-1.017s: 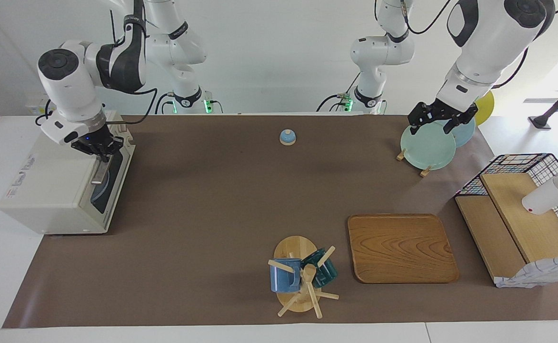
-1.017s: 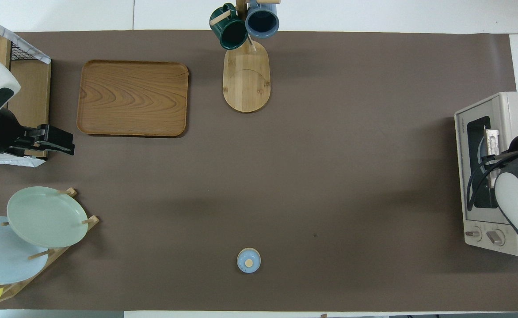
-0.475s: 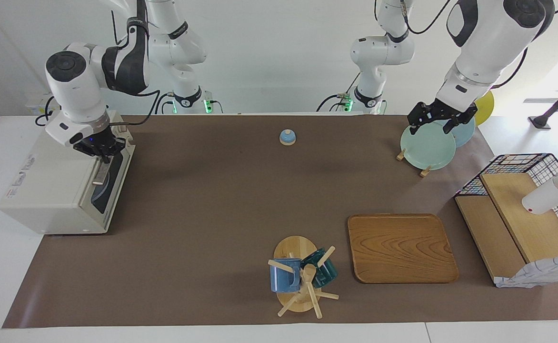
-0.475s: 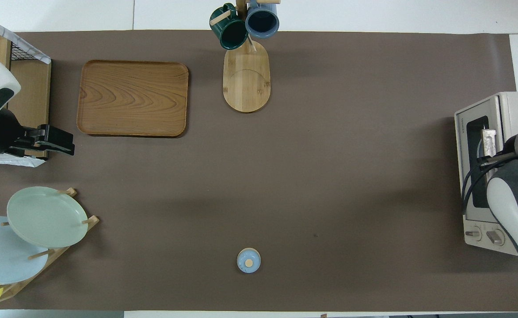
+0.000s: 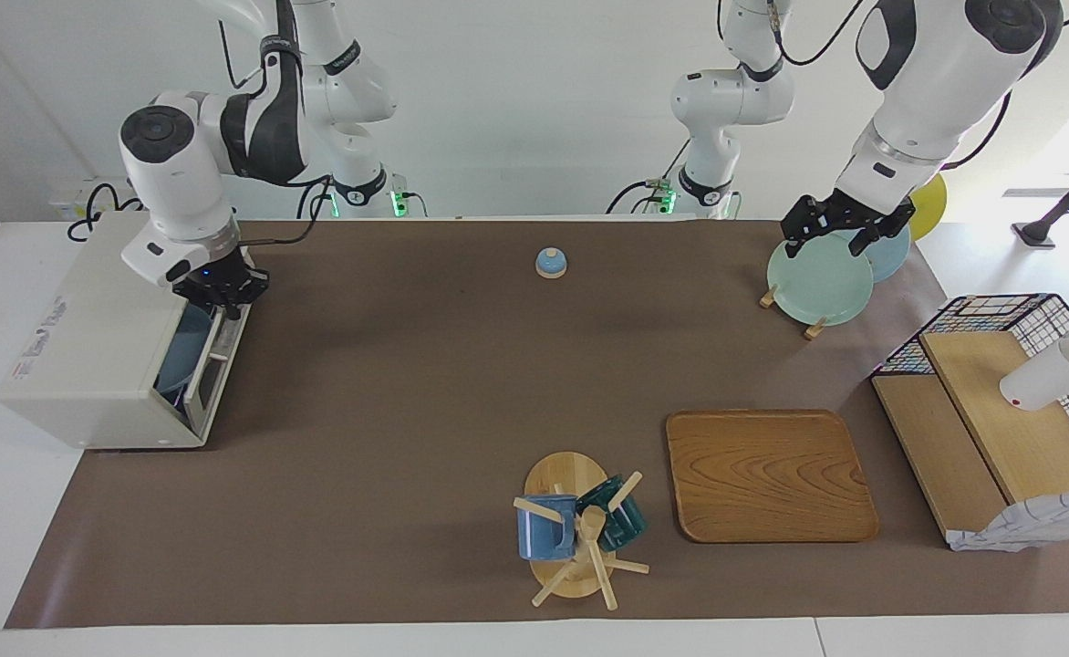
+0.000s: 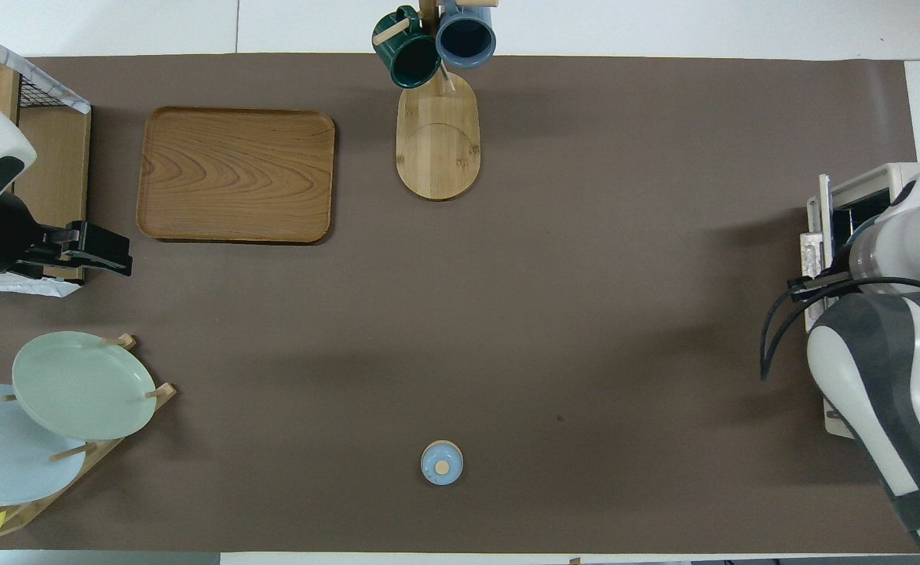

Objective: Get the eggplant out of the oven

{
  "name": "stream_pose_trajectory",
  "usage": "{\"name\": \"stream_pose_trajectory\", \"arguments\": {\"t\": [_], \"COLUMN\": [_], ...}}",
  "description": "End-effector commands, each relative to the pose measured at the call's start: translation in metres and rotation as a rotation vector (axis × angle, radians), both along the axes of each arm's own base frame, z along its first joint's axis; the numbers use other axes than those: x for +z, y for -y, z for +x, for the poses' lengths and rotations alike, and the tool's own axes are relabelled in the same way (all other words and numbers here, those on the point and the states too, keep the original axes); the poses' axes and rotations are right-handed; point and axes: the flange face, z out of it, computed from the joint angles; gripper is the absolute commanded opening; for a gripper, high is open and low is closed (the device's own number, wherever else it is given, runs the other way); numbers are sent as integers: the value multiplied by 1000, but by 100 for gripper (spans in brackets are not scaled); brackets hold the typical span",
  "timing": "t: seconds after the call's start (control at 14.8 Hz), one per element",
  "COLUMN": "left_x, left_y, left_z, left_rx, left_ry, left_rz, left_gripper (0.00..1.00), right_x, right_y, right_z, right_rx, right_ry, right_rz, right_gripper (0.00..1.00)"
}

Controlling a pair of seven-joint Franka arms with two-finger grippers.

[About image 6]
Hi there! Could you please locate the brown table mat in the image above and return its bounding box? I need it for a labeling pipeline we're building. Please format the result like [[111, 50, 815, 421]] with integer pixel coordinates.
[[0, 53, 918, 554]]

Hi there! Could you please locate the wooden plate rack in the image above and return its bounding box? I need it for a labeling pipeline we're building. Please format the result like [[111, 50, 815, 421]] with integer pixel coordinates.
[[0, 334, 177, 538]]

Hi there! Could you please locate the light blue racked plate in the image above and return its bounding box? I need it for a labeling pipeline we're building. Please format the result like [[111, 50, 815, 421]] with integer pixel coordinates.
[[0, 384, 88, 505]]

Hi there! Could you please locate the black wire basket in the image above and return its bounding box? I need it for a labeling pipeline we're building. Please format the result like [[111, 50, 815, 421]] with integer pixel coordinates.
[[0, 35, 64, 109]]

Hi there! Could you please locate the wooden mug tree stand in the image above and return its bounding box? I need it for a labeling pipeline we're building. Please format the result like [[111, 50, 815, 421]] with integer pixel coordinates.
[[374, 0, 500, 201]]

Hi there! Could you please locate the blue mug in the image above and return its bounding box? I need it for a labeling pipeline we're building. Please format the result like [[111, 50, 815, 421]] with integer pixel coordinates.
[[435, 0, 498, 69]]

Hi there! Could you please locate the cream toaster oven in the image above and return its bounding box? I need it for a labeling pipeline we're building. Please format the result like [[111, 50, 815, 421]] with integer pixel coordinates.
[[801, 162, 920, 439]]

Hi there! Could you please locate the small blue bell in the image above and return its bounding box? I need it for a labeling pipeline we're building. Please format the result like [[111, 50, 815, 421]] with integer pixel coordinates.
[[420, 440, 464, 486]]

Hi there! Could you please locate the dark green mug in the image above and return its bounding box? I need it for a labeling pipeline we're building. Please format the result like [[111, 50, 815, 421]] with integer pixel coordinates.
[[372, 5, 441, 89]]

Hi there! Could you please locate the wooden serving tray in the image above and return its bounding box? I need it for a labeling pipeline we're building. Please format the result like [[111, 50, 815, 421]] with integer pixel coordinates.
[[136, 107, 336, 244]]

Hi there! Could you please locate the white patterned cloth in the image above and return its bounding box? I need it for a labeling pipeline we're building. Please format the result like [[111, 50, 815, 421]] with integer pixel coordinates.
[[0, 267, 84, 297]]

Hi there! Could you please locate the pale green plate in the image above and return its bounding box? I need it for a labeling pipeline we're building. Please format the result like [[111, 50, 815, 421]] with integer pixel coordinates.
[[12, 331, 157, 441]]

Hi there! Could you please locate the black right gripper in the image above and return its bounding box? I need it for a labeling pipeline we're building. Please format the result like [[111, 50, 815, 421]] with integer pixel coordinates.
[[790, 272, 853, 303]]

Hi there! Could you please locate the glass oven door with handle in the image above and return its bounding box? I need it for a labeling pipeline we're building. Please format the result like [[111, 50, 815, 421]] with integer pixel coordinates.
[[800, 174, 853, 315]]

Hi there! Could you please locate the stepped wooden shelf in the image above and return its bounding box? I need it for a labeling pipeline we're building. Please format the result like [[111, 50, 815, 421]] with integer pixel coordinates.
[[0, 61, 92, 282]]

